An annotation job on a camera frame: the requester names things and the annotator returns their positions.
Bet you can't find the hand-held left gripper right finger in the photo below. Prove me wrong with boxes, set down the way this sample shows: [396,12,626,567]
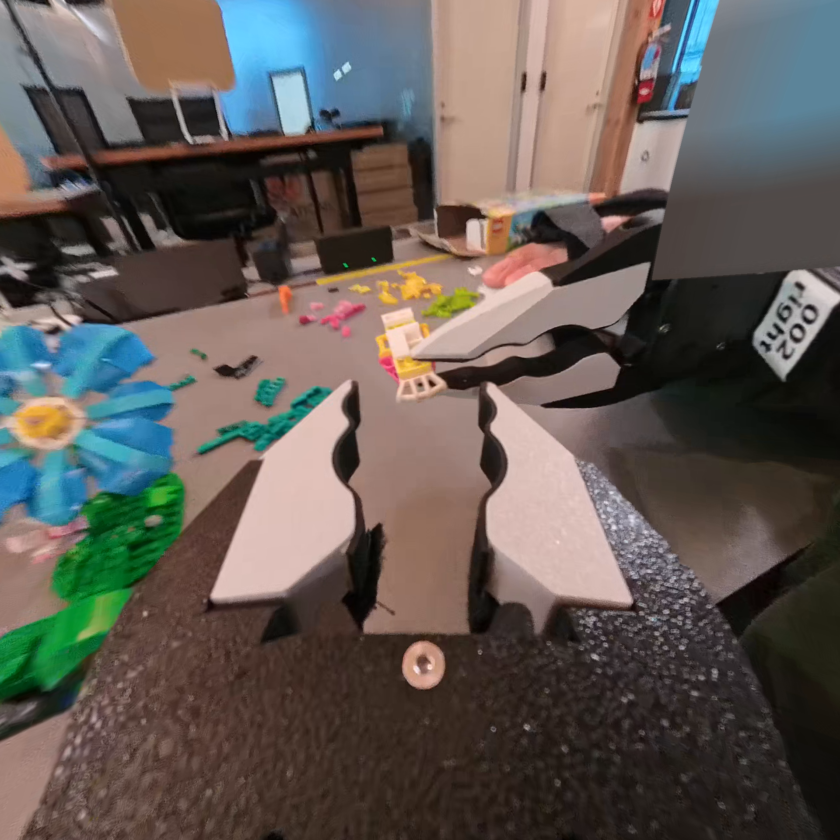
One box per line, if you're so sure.
[467,382,635,636]

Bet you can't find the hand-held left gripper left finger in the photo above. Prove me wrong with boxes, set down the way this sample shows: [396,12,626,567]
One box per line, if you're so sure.
[209,379,387,643]

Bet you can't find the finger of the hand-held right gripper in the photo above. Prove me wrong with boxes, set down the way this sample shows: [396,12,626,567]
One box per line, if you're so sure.
[436,341,624,409]
[410,262,652,363]

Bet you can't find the yellow white lego assembly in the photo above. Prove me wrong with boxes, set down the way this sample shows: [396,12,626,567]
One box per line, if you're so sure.
[375,308,448,403]

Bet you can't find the pile of lime lego pieces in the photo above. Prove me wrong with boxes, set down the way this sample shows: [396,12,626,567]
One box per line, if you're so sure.
[423,287,481,318]

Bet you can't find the colourful lego box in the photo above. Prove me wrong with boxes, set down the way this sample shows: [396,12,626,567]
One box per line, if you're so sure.
[482,192,605,256]

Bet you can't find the pile of teal lego pieces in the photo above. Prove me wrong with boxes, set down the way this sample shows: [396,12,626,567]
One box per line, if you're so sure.
[169,374,332,455]

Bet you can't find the pile of yellow lego pieces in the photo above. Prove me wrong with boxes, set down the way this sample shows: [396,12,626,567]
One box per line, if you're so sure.
[348,269,444,306]

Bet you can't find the lego flower model green base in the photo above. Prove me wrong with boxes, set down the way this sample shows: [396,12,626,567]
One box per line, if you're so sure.
[0,323,186,706]

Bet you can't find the pile of pink lego pieces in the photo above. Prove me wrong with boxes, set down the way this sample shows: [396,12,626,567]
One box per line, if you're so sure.
[300,300,367,337]

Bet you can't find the person's right hand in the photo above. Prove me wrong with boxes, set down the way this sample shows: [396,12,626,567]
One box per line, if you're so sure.
[482,241,572,290]

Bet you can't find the brown cardboard box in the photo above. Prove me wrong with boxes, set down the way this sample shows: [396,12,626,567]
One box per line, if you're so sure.
[420,205,490,258]

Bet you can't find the yellow tape strip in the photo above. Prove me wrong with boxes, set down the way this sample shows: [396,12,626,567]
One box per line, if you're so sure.
[317,252,454,286]

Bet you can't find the black box green lights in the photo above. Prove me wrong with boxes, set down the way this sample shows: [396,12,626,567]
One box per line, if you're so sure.
[315,226,395,275]

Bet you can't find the brown drawer cabinet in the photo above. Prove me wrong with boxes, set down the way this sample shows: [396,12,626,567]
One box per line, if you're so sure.
[351,144,413,227]

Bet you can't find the white door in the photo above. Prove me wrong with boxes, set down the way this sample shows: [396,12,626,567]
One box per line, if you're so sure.
[433,0,527,204]
[530,0,621,194]

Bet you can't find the dark grey power adapter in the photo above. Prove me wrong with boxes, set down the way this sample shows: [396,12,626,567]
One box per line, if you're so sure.
[252,239,293,284]

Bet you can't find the red fire extinguisher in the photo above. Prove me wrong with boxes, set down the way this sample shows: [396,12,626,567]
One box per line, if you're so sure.
[635,26,664,106]

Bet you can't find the black flat case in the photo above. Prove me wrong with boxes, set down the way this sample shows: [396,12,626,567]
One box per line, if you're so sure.
[79,239,249,322]

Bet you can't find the person's dark green clothing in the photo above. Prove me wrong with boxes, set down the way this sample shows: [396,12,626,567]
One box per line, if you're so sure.
[742,564,840,840]

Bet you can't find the white framed board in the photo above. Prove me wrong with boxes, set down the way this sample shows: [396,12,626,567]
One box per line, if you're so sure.
[269,67,315,137]

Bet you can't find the brown wooden desk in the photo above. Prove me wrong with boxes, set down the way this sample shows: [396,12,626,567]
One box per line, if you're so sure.
[39,126,385,250]

